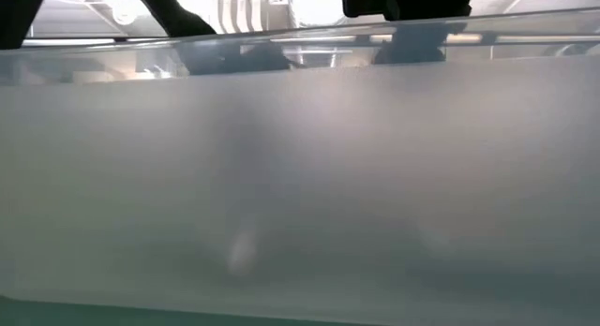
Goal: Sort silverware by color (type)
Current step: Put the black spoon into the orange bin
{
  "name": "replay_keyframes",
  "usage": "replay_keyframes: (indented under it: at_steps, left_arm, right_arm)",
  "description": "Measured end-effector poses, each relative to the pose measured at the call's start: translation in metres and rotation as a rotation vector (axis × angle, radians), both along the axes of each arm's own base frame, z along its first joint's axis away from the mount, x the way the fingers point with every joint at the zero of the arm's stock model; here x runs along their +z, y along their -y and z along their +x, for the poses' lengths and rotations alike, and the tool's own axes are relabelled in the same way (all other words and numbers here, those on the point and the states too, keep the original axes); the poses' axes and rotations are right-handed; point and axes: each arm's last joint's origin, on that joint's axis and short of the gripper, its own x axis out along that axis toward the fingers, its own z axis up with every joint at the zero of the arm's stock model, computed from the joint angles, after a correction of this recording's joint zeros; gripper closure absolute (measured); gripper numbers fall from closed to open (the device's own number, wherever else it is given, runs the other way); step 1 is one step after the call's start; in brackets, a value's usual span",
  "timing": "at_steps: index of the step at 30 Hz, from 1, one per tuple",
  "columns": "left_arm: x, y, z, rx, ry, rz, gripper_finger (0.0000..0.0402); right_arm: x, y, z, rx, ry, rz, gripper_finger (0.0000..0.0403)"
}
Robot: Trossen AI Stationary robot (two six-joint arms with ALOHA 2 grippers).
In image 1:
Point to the clear plastic bin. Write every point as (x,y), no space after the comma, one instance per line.
(300,152)

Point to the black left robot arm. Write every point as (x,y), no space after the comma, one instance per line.
(178,17)

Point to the green table mat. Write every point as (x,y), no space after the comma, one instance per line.
(94,316)

